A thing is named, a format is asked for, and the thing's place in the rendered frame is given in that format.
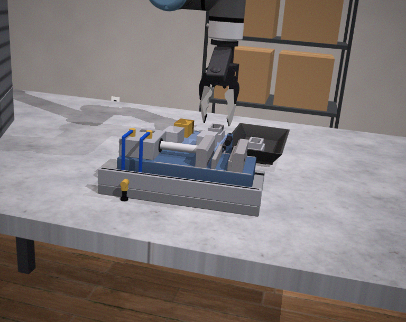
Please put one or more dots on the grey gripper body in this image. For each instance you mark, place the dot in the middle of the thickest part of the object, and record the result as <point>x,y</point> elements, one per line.
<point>233,67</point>

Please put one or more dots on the yellow rectangular block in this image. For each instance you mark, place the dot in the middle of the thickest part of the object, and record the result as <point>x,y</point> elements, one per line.
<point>187,124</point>

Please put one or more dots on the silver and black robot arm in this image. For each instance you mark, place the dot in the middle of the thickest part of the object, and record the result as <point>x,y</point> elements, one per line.
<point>226,23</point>

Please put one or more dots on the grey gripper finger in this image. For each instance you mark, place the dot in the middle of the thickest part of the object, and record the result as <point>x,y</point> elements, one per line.
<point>205,93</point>
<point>231,96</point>

